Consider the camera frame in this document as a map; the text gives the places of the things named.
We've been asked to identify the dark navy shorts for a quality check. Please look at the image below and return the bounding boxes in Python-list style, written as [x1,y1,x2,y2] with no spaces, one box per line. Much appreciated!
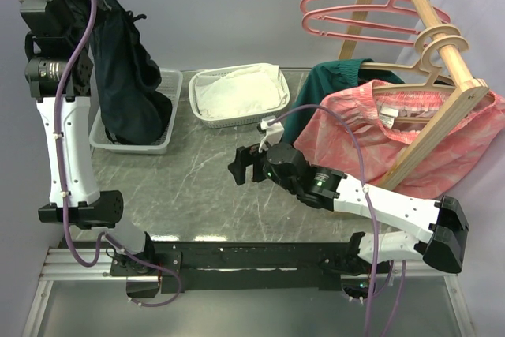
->
[58,0,174,145]

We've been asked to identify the pink hanger front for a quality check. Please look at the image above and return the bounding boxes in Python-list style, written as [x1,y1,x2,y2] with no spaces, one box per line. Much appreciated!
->
[300,0,420,47]

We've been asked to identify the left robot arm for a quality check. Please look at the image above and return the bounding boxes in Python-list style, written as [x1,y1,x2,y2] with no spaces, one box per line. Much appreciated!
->
[20,0,172,275]

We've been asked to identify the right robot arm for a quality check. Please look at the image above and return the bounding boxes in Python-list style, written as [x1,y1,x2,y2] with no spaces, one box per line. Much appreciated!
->
[228,143,469,274]

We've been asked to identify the green shorts on rack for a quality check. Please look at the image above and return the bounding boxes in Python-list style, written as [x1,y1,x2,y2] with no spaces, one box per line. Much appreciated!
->
[283,58,404,144]

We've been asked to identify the pink patterned shorts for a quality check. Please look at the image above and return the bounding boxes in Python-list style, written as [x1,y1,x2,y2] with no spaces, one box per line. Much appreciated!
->
[294,80,504,199]

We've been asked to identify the beige wooden hanger rear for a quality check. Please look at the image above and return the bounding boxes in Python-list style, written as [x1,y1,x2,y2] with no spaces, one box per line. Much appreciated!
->
[360,22,462,88]

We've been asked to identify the beige wooden hanger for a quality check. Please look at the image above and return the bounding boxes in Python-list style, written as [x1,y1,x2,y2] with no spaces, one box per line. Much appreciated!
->
[360,22,462,88]
[372,32,496,107]

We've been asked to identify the beige wooden hanger front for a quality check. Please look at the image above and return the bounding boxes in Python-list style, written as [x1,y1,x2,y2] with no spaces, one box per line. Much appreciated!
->
[372,32,496,107]

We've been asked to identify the white plastic basket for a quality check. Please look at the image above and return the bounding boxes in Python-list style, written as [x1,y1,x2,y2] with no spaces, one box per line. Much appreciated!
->
[188,63,291,129]

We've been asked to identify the white cloth in basket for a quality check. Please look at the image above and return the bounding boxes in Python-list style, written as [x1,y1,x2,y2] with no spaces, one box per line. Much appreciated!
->
[194,62,287,121]

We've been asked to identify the grey plastic basket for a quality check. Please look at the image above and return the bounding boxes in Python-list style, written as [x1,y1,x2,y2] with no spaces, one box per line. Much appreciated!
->
[89,69,182,155]

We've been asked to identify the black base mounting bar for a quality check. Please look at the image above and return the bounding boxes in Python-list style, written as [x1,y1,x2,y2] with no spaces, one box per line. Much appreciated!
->
[110,242,372,298]

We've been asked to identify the wooden clothes rack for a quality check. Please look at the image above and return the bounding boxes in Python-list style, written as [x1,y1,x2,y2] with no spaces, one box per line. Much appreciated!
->
[339,0,488,190]

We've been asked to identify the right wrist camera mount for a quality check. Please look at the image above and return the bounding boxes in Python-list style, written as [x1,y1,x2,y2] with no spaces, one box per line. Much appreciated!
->
[259,116,284,152]

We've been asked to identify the aluminium frame rail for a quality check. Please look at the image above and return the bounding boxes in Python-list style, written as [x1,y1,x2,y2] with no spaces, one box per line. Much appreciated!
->
[22,249,477,336]

